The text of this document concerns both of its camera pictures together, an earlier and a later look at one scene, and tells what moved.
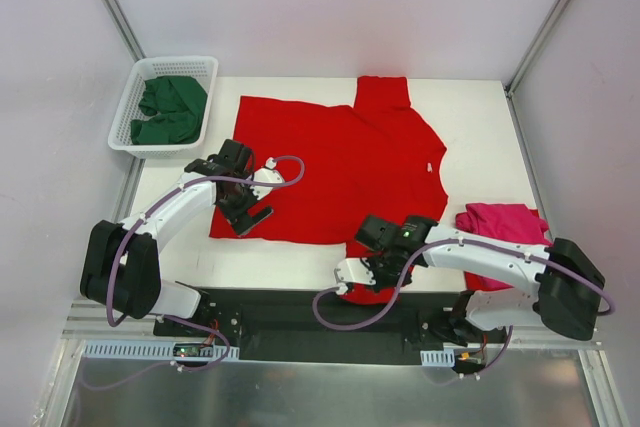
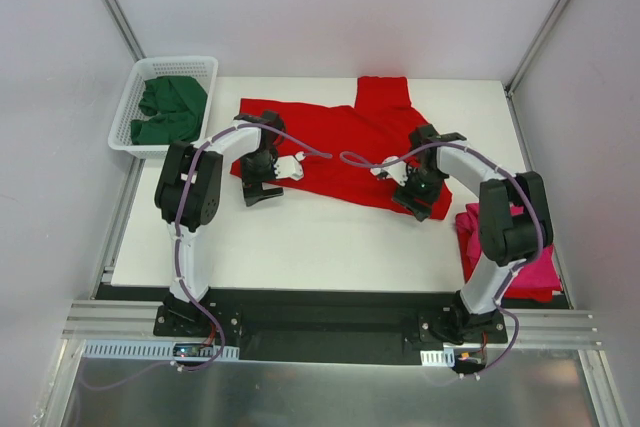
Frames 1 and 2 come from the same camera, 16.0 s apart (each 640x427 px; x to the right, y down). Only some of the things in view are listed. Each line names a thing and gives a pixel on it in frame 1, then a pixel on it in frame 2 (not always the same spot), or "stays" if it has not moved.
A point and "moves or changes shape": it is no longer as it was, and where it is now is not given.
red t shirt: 377,157 moves or changes shape
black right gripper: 382,273 -> 414,202
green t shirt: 177,106 stays
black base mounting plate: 307,324 stays
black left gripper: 248,219 -> 261,192
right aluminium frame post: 549,20 stays
